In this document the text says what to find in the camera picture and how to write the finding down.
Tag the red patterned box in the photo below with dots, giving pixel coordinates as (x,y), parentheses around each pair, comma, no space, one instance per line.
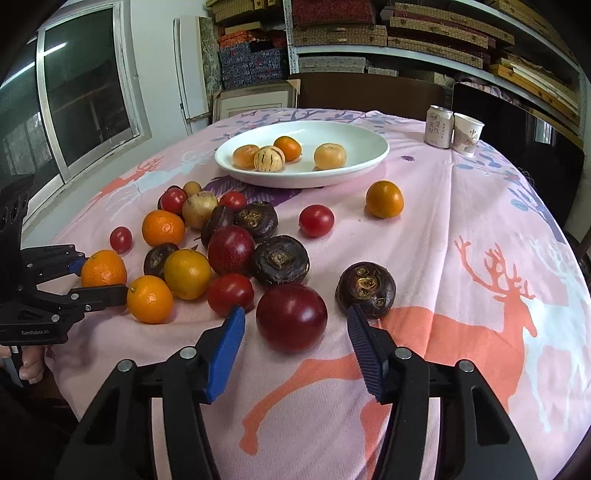
(332,11)

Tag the small brown longan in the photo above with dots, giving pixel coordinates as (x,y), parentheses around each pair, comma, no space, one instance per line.
(191,187)

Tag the orange tangerine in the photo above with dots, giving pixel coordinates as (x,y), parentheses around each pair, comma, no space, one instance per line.
(288,147)
(187,273)
(149,298)
(104,269)
(163,227)

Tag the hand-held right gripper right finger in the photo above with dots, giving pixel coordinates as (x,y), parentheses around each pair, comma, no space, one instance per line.
(364,355)

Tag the dark water chestnut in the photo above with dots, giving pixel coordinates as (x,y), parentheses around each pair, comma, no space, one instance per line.
(365,288)
(157,258)
(280,259)
(216,222)
(256,218)

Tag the brown wooden board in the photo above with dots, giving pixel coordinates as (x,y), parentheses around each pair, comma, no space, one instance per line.
(369,94)

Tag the yellow pepino melon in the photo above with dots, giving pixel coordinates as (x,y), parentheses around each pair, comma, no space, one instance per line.
(198,210)

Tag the beige framed board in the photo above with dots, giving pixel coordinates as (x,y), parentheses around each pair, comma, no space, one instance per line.
(254,101)

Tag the red tomato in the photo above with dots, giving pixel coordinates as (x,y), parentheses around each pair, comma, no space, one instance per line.
(174,201)
(316,220)
(121,239)
(230,292)
(233,200)

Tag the grey mottled board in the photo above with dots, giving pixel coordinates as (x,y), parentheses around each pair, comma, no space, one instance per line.
(211,55)

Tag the white paper cup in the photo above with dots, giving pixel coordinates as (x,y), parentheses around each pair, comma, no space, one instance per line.
(467,134)

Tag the pale orange persimmon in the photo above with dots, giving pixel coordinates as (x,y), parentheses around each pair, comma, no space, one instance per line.
(330,156)
(242,157)

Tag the stack of woven boxes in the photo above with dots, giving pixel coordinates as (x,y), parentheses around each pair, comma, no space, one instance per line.
(339,36)

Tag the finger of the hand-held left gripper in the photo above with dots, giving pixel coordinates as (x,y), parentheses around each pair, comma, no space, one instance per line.
(76,264)
(104,296)

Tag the white oval plate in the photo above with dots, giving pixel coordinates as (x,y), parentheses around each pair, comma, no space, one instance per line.
(351,143)

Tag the pink cloth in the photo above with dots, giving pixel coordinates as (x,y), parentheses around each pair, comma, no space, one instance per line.
(480,86)

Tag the stack of wooden frames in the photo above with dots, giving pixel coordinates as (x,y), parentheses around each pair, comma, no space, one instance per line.
(535,83)

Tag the stack of tan boxes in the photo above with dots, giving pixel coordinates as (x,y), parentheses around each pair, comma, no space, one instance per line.
(240,10)

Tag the black glossy panel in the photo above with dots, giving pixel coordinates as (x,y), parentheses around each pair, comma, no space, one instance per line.
(508,115)

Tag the white metal shelf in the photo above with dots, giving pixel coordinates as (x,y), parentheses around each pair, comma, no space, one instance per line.
(351,50)

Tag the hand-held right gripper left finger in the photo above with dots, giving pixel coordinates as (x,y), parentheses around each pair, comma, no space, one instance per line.
(225,355)

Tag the small orange tomato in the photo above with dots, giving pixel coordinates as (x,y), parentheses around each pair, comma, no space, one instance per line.
(384,199)

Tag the striped pepino melon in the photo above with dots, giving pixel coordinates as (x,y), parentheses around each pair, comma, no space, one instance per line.
(269,158)

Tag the pale drink can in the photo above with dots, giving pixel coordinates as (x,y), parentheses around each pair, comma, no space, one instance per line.
(438,127)

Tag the white board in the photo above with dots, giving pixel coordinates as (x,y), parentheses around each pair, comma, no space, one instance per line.
(191,69)

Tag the white framed window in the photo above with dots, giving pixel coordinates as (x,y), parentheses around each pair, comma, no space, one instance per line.
(83,92)

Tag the pink deer print tablecloth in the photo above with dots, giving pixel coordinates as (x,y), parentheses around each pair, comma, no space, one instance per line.
(438,277)

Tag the person's left hand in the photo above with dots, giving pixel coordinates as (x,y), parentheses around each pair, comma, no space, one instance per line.
(32,367)

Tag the stack of blue patterned boxes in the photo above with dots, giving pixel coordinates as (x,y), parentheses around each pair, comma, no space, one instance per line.
(251,67)

